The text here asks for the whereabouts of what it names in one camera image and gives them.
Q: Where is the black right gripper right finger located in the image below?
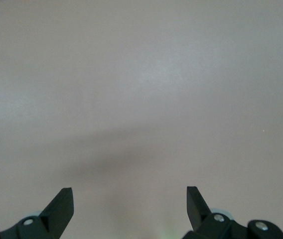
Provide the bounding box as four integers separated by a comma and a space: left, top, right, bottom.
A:
182, 186, 283, 239

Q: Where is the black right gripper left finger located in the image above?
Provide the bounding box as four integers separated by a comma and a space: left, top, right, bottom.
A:
0, 188, 74, 239

